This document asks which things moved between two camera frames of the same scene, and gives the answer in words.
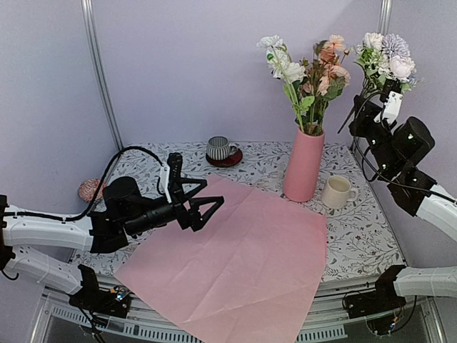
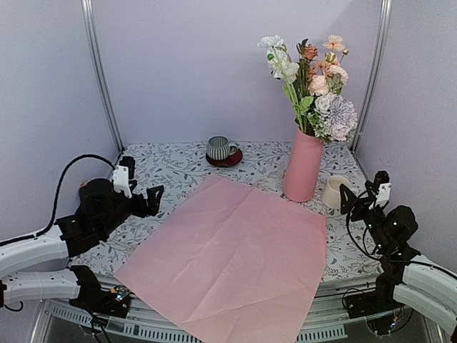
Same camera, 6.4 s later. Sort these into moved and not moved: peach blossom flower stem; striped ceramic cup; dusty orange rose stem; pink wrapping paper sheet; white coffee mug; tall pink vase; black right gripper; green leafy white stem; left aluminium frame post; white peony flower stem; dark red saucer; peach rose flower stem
Moved: peach rose flower stem; black right gripper; dusty orange rose stem; green leafy white stem
Not moved: peach blossom flower stem; white peony flower stem; striped ceramic cup; tall pink vase; dark red saucer; left aluminium frame post; white coffee mug; pink wrapping paper sheet
